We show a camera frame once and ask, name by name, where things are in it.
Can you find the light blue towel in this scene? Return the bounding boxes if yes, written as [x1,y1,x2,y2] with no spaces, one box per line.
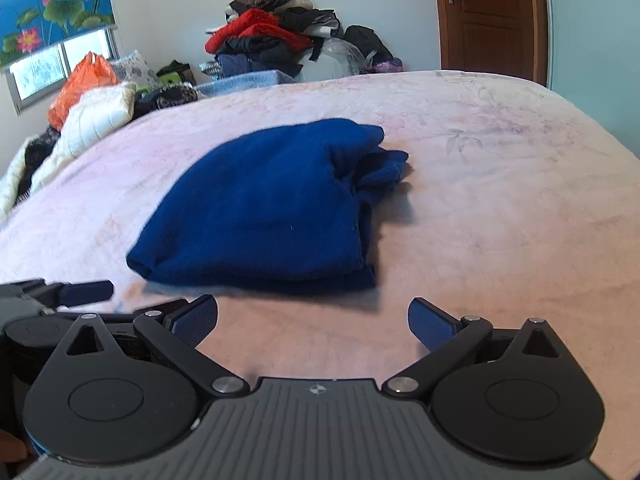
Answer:
[195,70,295,98]

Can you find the red jacket on pile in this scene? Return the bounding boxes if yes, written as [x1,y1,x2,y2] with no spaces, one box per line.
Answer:
[204,9,312,54]

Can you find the window with grey frame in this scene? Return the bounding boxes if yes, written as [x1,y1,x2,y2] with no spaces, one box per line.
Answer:
[4,28,118,115]

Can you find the lotus print roller blind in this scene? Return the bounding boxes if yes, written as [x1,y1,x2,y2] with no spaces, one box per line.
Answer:
[0,0,115,68]

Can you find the brown wooden door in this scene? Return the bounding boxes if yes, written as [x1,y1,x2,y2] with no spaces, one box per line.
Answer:
[437,0,549,86]

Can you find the frosted glass wardrobe door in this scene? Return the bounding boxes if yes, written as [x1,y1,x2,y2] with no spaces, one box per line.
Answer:
[548,0,640,154]

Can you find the pile of dark clothes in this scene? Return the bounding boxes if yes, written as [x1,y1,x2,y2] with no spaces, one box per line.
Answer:
[200,0,404,80]

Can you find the blue embroidered sweater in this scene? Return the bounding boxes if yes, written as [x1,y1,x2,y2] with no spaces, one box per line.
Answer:
[126,118,409,295]

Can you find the orange plastic bag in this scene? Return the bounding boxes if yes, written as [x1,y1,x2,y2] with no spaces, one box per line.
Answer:
[48,52,119,131]

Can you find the pink floral bed blanket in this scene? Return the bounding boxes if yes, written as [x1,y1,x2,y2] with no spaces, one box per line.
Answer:
[1,72,639,479]

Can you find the black patterned garment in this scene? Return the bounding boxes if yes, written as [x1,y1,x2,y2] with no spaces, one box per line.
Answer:
[15,126,61,205]

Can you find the clear plastic bag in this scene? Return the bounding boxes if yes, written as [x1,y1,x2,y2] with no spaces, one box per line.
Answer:
[295,38,366,82]

